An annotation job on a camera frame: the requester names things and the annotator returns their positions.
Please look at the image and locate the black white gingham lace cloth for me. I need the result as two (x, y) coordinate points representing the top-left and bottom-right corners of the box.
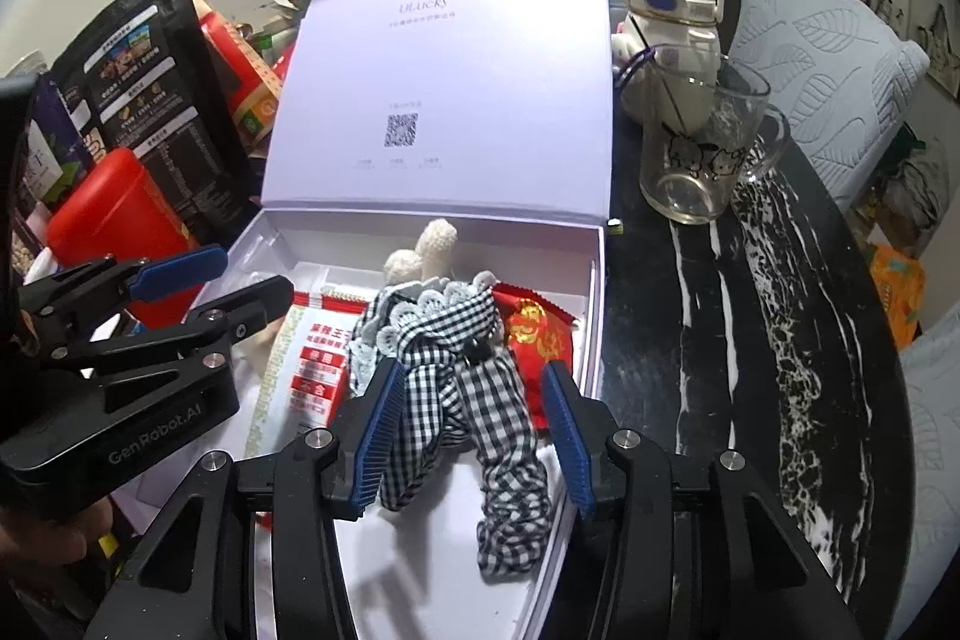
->
(348, 271), (505, 396)

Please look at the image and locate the gingham scrunchie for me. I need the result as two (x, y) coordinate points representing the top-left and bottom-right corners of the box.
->
(377, 289), (557, 585)

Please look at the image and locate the red plastic container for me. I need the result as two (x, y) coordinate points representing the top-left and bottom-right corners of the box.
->
(47, 148), (199, 336)

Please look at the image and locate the white red snack packet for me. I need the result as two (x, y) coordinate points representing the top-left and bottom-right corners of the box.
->
(244, 291), (366, 458)

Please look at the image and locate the black snack bag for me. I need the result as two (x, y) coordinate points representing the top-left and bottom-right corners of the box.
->
(50, 0), (257, 247)

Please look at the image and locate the white knitted toy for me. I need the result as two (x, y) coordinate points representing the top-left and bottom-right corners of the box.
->
(382, 220), (459, 284)

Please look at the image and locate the near light blue chair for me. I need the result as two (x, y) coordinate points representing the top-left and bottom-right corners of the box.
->
(890, 308), (958, 638)

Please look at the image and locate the light blue chair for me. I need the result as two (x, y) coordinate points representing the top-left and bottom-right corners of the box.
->
(729, 0), (929, 209)
(890, 308), (958, 638)

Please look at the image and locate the lavender gift box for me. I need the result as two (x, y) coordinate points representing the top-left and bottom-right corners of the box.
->
(86, 0), (613, 638)

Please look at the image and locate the glass mug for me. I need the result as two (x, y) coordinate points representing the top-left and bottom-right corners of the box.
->
(635, 44), (791, 226)

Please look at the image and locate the far light blue chair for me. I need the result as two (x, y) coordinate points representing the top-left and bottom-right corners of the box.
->
(729, 0), (929, 209)

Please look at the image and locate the white water bottle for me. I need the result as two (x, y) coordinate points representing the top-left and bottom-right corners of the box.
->
(612, 0), (726, 136)

